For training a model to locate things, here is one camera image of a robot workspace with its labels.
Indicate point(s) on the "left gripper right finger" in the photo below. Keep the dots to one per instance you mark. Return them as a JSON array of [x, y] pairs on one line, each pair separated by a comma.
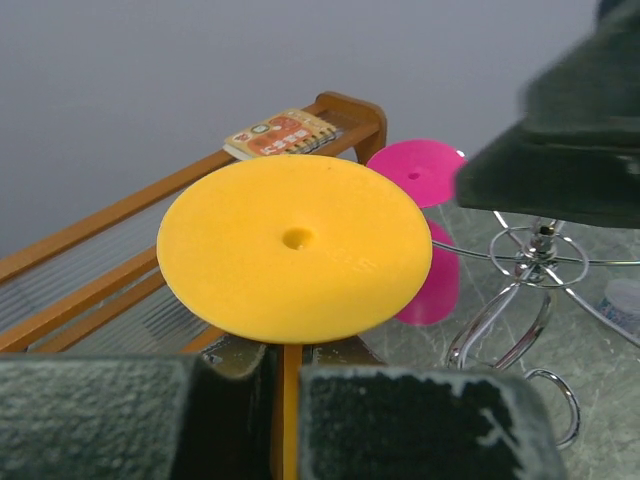
[[362, 419]]

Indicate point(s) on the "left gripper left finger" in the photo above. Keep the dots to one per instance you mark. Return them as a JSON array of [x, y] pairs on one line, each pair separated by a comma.
[[170, 416]]

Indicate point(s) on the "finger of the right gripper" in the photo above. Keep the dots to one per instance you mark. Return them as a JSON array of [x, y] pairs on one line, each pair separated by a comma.
[[574, 153]]

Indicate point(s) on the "pink wine glass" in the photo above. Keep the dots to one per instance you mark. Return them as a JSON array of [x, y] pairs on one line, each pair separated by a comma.
[[425, 170]]

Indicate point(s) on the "orange wine glass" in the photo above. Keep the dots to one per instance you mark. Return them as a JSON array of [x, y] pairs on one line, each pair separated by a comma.
[[294, 250]]

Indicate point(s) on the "chrome wine glass rack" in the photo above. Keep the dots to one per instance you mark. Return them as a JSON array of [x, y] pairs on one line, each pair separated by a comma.
[[528, 295]]

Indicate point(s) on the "wooden shelf rack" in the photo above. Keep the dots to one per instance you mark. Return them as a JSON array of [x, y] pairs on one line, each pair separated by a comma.
[[97, 280]]

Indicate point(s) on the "small clear purple cup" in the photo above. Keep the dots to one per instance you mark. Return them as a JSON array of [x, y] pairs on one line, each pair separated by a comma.
[[620, 304]]

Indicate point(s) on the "orange spiral notebook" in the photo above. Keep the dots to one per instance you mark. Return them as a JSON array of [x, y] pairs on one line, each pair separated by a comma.
[[292, 131]]

